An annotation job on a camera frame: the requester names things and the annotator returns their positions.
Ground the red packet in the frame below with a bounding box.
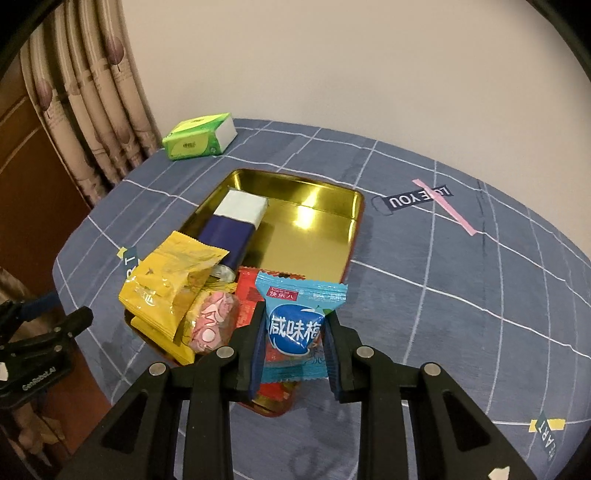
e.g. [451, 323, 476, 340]
[235, 267, 296, 402]

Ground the maroon tin box gold inside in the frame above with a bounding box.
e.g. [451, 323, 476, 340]
[124, 169, 365, 418]

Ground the blue grid tablecloth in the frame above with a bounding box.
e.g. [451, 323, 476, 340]
[52, 119, 591, 480]

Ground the beige patterned curtain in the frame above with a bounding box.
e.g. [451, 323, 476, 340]
[21, 0, 162, 206]

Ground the brown wooden cabinet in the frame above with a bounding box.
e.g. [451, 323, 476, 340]
[0, 88, 93, 301]

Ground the navy and white packet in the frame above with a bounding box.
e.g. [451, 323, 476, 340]
[198, 190, 269, 273]

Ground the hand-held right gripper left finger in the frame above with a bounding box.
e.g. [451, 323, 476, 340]
[55, 300, 269, 480]

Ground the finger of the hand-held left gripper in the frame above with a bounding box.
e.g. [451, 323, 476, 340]
[0, 295, 61, 334]
[0, 307, 94, 357]

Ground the green tissue pack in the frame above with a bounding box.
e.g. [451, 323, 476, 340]
[161, 112, 238, 161]

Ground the pink patterned packet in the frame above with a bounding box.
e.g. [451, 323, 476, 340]
[187, 290, 241, 355]

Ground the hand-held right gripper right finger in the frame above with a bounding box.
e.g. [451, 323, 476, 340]
[323, 310, 539, 480]

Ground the yellow packet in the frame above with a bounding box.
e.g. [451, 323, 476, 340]
[130, 316, 197, 366]
[119, 231, 230, 342]

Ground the small blue candy packet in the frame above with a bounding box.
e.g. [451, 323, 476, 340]
[255, 271, 348, 385]

